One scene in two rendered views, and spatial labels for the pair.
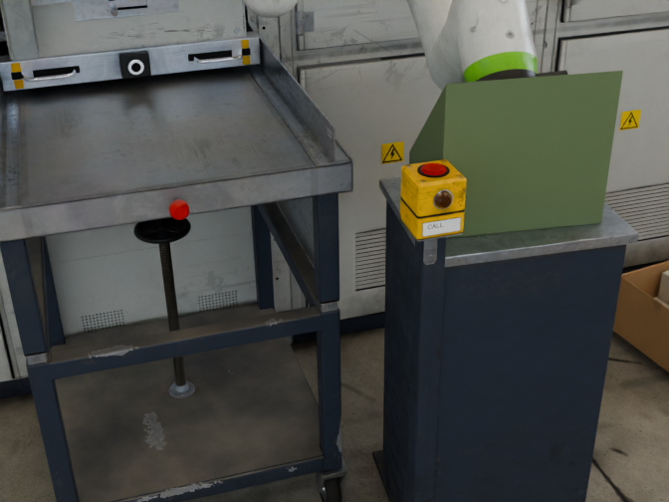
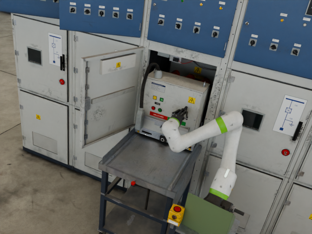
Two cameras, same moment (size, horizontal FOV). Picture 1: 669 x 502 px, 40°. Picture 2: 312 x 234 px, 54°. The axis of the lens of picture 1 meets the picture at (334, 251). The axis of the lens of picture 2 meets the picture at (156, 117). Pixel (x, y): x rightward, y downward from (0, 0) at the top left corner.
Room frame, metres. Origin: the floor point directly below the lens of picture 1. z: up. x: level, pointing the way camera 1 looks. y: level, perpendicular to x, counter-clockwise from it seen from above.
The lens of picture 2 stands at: (0.02, -0.82, 2.30)
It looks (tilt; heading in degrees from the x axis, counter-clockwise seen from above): 28 degrees down; 36
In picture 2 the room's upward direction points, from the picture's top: 8 degrees clockwise
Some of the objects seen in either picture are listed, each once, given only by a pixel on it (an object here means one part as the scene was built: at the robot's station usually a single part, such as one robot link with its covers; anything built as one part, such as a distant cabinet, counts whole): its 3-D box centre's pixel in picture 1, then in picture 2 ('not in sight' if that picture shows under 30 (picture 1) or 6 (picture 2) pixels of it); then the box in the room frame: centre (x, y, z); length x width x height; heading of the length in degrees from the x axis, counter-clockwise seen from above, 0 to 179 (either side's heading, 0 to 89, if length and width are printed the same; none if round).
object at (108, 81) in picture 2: not in sight; (112, 95); (1.63, 0.81, 1.21); 0.63 x 0.07 x 0.74; 179
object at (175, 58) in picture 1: (133, 60); (164, 137); (1.91, 0.42, 0.90); 0.54 x 0.05 x 0.06; 106
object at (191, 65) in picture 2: not in sight; (197, 71); (2.62, 0.63, 1.28); 0.58 x 0.02 x 0.19; 107
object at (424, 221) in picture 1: (432, 199); (176, 215); (1.31, -0.16, 0.85); 0.08 x 0.08 x 0.10; 17
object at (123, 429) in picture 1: (168, 284); (148, 190); (1.71, 0.36, 0.46); 0.64 x 0.58 x 0.66; 17
